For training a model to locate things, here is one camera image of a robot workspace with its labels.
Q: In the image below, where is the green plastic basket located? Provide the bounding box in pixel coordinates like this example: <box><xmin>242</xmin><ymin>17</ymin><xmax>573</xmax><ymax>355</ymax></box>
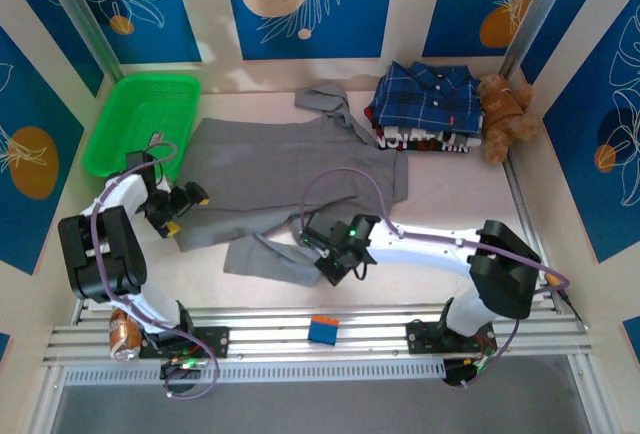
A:
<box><xmin>81</xmin><ymin>72</ymin><xmax>203</xmax><ymax>180</ymax></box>

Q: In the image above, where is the black white print folded shirt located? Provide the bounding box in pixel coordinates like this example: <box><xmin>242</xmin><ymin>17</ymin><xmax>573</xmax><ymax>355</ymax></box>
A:
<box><xmin>375</xmin><ymin>123</ymin><xmax>484</xmax><ymax>155</ymax></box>

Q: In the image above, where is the brown teddy bear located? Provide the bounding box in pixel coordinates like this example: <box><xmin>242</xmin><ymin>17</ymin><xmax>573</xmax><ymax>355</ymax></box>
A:
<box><xmin>474</xmin><ymin>73</ymin><xmax>541</xmax><ymax>163</ymax></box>

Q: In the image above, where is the white slotted cable duct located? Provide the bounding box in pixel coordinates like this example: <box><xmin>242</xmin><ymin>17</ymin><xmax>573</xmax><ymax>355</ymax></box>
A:
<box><xmin>63</xmin><ymin>359</ymin><xmax>446</xmax><ymax>386</ymax></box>

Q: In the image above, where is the aluminium side rail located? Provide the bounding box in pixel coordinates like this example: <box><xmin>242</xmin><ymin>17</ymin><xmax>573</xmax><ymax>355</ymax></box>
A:
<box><xmin>502</xmin><ymin>158</ymin><xmax>551</xmax><ymax>275</ymax></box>

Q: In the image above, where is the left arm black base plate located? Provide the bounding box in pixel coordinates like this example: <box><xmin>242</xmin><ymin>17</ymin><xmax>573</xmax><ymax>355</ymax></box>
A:
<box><xmin>139</xmin><ymin>326</ymin><xmax>230</xmax><ymax>359</ymax></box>

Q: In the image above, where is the black controller board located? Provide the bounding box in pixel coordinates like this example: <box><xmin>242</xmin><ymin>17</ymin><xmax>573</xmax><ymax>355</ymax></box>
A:
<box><xmin>159</xmin><ymin>359</ymin><xmax>202</xmax><ymax>385</ymax></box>
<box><xmin>443</xmin><ymin>358</ymin><xmax>489</xmax><ymax>388</ymax></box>

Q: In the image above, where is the orange handled screwdriver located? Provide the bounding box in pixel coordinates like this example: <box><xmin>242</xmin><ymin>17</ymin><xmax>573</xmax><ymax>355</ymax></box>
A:
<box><xmin>544</xmin><ymin>272</ymin><xmax>584</xmax><ymax>326</ymax></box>

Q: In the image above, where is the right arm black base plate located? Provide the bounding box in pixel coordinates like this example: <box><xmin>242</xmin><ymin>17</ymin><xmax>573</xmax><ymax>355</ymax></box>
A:
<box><xmin>404</xmin><ymin>317</ymin><xmax>499</xmax><ymax>356</ymax></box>

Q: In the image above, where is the grey long sleeve shirt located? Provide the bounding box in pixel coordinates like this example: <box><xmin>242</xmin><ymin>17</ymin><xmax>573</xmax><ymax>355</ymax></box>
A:
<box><xmin>177</xmin><ymin>83</ymin><xmax>411</xmax><ymax>289</ymax></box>

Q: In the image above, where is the aluminium rail frame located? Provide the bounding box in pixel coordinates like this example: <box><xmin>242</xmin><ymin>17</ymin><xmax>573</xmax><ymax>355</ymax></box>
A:
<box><xmin>42</xmin><ymin>303</ymin><xmax>591</xmax><ymax>368</ymax></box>

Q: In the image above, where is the aluminium corner post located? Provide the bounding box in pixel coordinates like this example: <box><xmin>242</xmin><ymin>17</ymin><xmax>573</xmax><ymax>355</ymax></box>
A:
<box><xmin>499</xmin><ymin>0</ymin><xmax>576</xmax><ymax>78</ymax></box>
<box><xmin>37</xmin><ymin>0</ymin><xmax>124</xmax><ymax>83</ymax></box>

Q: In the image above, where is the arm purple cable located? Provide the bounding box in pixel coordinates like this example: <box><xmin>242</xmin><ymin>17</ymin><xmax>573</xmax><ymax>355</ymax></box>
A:
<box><xmin>301</xmin><ymin>167</ymin><xmax>571</xmax><ymax>389</ymax></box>
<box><xmin>91</xmin><ymin>141</ymin><xmax>221</xmax><ymax>401</ymax></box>

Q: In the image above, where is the blue orange toy brick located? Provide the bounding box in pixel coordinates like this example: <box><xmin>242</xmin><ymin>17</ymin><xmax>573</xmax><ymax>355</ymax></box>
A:
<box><xmin>307</xmin><ymin>316</ymin><xmax>340</xmax><ymax>348</ymax></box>

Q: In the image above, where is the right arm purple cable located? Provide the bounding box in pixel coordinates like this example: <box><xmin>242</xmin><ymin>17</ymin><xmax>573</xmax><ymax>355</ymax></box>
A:
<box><xmin>301</xmin><ymin>167</ymin><xmax>571</xmax><ymax>389</ymax></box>

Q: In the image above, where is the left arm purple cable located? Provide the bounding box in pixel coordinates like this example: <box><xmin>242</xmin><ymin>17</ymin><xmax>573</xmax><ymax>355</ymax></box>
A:
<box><xmin>91</xmin><ymin>141</ymin><xmax>221</xmax><ymax>401</ymax></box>

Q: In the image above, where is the blue plaid folded shirt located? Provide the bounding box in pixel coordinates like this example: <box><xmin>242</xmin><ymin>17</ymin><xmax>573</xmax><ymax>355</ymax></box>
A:
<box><xmin>368</xmin><ymin>59</ymin><xmax>485</xmax><ymax>134</ymax></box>

